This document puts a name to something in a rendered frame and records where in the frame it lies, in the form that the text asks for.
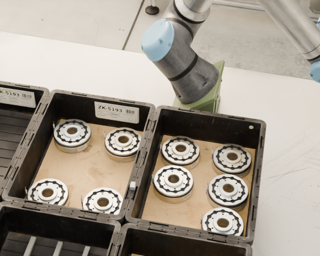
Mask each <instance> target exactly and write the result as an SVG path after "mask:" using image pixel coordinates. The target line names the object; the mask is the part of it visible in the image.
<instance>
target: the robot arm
mask: <svg viewBox="0 0 320 256"><path fill-rule="evenodd" d="M256 1H257V2H258V3H259V4H260V5H261V7H262V8H263V9H264V10H265V11H266V12H267V14H268V15H269V16H270V17H271V18H272V19H273V21H274V22H275V23H276V24H277V25H278V27H279V28H280V29H281V30H282V31H283V32H284V34H285V35H286V36H287V37H288V38H289V40H290V41H291V42H292V43H293V44H294V45H295V47H296V48H297V49H298V50H299V51H300V52H301V54H302V55H303V56H304V57H305V58H306V59H307V61H308V62H309V63H310V64H311V66H310V76H311V78H312V79H313V80H314V81H315V82H317V83H320V17H319V19H318V22H317V25H316V24H315V23H314V22H313V21H312V19H311V18H310V17H309V16H308V14H307V13H306V12H305V11H304V10H303V8H302V7H301V6H300V5H299V3H298V2H297V1H296V0H256ZM213 2H214V0H170V2H169V4H168V7H167V9H166V11H165V12H164V14H163V16H162V18H161V19H160V20H158V21H156V22H155V23H153V24H152V25H151V26H150V27H149V29H147V31H146V32H145V33H144V35H143V37H142V40H141V49H142V51H143V52H144V53H145V54H146V56H147V58H148V59H149V60H150V61H152V62H153V63H154V65H155V66H156V67H157V68H158V69H159V70H160V71H161V72H162V73H163V74H164V76H165V77H166V78H167V79H168V80H169V81H170V83H171V85H172V87H173V90H174V92H175V95H176V97H177V98H178V100H180V101H181V103H183V104H191V103H194V102H196V101H198V100H200V99H201V98H203V97H204V96H205V95H206V94H207V93H208V92H209V91H210V90H211V89H212V88H213V87H214V86H215V84H216V83H217V81H218V78H219V71H218V69H217V68H216V67H215V66H214V65H213V64H211V63H209V62H208V61H206V60H204V59H203V58H201V57H199V56H198V55H197V54H196V53H195V51H194V50H193V49H192V48H191V46H190V45H191V43H192V41H193V39H194V37H195V35H196V33H197V31H198V29H199V28H200V26H201V25H202V24H203V23H204V21H205V20H206V19H207V17H208V16H209V14H210V6H211V4H212V3H213Z"/></svg>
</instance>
